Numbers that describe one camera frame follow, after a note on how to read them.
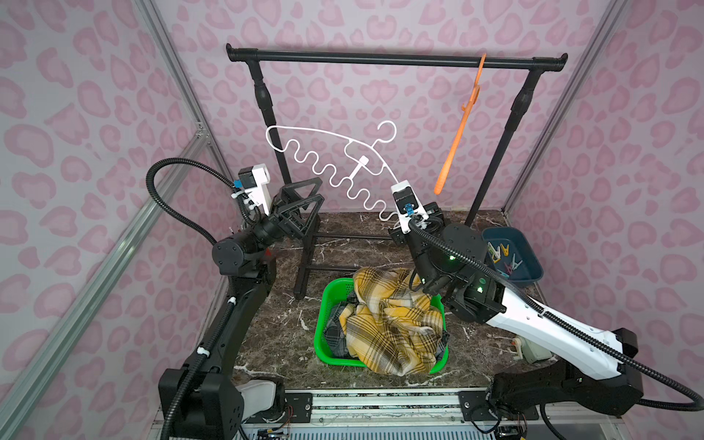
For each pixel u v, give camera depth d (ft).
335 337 2.53
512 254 3.40
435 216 1.53
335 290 2.85
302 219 1.61
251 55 1.75
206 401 1.28
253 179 1.56
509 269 3.29
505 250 3.49
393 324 2.37
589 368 1.31
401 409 2.46
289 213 1.54
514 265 3.30
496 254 3.41
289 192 1.85
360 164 1.68
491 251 3.49
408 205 1.35
